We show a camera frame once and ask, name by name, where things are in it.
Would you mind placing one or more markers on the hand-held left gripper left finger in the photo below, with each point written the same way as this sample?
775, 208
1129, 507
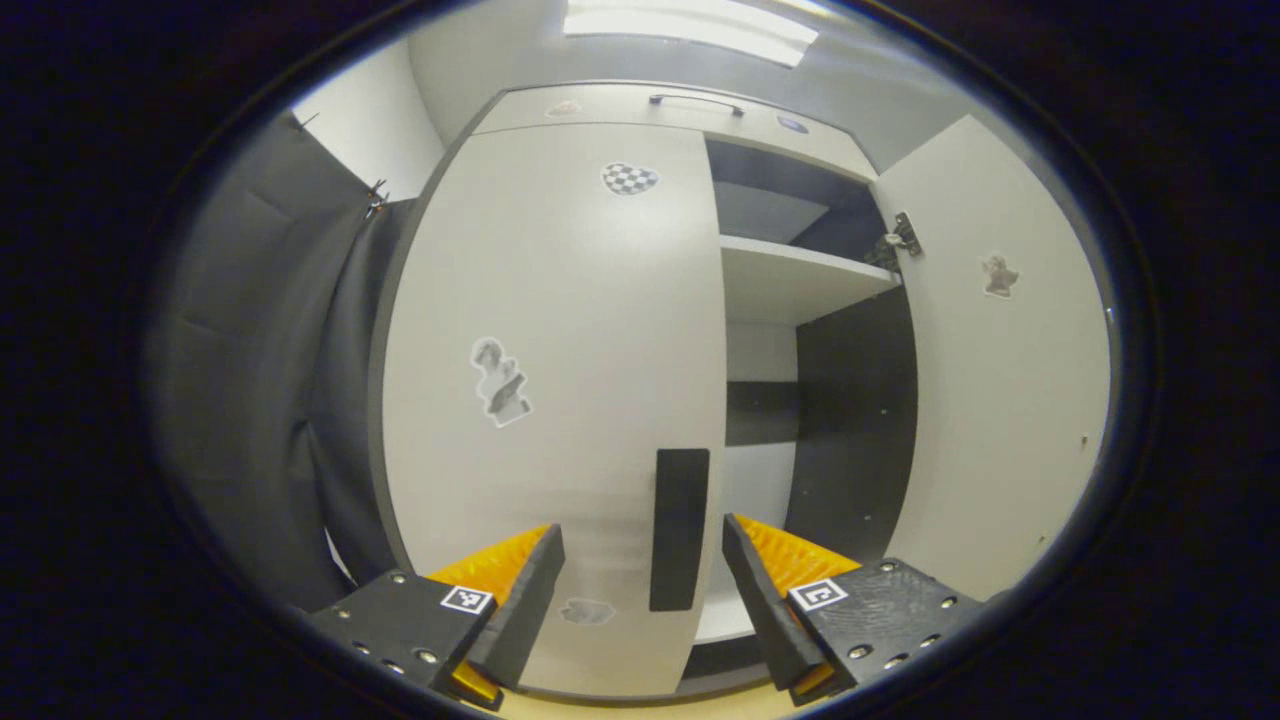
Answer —
525, 610

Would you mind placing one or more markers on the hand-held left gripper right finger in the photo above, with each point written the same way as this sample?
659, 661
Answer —
765, 610

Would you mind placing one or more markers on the grey double-door shoe cabinet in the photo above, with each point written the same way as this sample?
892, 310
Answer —
850, 420

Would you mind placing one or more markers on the grey cabinet door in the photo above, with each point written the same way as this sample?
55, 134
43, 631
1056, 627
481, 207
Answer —
1000, 420
560, 300

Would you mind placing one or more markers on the metal door hinge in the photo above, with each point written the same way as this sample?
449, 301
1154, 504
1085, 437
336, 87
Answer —
903, 235

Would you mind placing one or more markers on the black backdrop cloth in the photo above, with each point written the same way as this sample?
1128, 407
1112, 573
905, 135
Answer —
260, 380

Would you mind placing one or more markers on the black cloth clip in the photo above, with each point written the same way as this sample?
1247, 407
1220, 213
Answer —
375, 203

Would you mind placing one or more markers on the large ceiling light panel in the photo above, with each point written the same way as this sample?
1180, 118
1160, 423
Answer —
690, 30

